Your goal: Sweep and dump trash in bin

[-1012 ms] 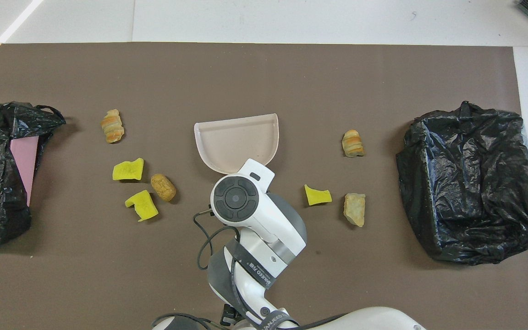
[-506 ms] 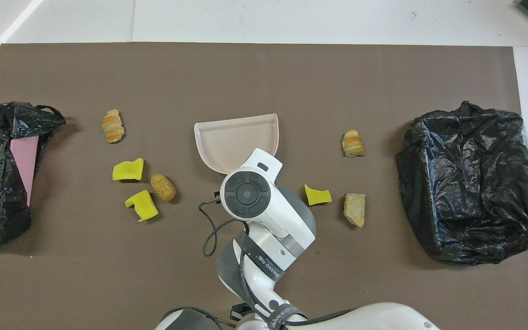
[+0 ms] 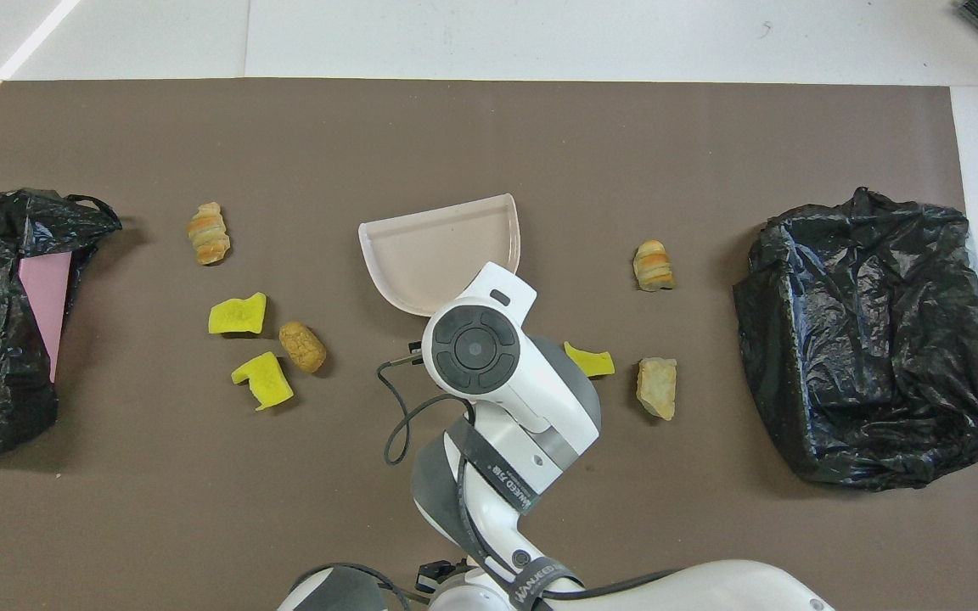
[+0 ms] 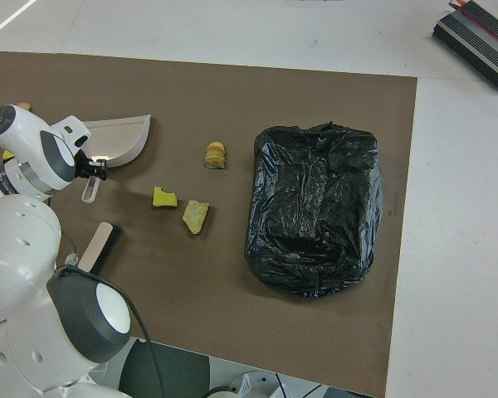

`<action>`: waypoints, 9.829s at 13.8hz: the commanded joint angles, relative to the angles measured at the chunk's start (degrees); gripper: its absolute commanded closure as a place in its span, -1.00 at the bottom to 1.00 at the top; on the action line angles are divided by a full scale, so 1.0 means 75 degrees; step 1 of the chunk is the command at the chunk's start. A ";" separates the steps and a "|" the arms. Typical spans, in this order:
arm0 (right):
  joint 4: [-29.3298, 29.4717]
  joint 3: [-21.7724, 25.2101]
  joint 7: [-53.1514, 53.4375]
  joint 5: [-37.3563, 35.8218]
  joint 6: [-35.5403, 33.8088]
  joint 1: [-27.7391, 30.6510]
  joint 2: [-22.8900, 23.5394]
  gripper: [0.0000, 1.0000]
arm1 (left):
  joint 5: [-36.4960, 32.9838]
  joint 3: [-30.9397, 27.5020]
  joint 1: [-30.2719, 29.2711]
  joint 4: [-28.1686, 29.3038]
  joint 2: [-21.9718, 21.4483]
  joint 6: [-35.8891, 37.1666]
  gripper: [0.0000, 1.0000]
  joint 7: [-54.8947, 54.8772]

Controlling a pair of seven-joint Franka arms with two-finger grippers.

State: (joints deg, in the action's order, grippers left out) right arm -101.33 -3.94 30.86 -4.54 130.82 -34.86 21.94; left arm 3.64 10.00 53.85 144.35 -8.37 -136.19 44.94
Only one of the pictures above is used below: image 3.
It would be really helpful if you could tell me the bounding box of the brown table mat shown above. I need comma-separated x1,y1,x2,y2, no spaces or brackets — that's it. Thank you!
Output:
0,79,978,611

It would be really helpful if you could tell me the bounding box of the striped toy croissant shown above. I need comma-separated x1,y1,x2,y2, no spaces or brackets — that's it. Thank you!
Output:
632,240,676,293
186,202,232,266

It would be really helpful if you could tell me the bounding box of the yellow sponge piece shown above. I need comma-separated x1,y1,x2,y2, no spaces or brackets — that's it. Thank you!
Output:
564,341,616,379
207,292,268,336
231,351,295,412

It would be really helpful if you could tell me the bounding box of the right black trash bag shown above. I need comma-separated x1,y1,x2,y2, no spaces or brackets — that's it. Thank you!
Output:
733,187,978,492

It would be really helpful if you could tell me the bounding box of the pink bin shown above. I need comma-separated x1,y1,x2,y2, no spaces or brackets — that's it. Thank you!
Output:
18,250,74,383

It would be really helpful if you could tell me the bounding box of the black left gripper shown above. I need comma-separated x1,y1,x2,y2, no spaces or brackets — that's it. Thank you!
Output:
415,558,466,595

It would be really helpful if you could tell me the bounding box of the beige plastic dustpan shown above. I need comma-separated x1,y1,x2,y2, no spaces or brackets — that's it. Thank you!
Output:
358,193,523,317

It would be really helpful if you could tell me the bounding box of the brown oval toy bread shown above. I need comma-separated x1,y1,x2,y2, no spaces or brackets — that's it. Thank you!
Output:
278,321,328,374

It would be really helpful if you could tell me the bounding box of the pale toy bread piece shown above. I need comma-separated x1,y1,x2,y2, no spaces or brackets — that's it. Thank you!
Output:
636,356,677,422

